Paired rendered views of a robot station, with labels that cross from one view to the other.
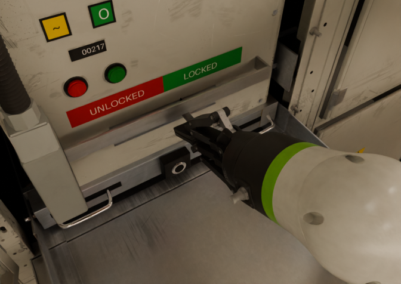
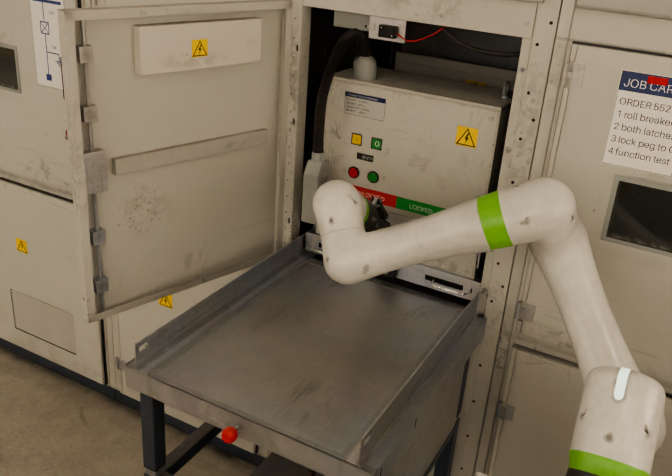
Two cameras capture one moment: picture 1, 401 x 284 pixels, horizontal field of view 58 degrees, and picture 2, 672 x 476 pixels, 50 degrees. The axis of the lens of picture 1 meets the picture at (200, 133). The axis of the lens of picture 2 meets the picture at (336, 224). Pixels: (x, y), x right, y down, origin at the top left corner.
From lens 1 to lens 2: 160 cm
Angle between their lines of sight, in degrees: 52
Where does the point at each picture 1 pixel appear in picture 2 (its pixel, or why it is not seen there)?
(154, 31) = (398, 166)
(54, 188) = (307, 195)
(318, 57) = (503, 252)
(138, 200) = not seen: hidden behind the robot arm
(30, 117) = (317, 157)
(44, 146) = (314, 171)
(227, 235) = (362, 308)
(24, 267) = not seen: hidden behind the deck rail
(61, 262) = (294, 263)
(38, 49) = (346, 145)
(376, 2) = not seen: hidden behind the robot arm
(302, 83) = (493, 271)
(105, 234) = (321, 271)
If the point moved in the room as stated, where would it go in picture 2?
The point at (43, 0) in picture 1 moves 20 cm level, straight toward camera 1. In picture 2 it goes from (356, 126) to (312, 141)
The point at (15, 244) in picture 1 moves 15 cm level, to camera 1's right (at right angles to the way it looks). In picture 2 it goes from (287, 236) to (311, 257)
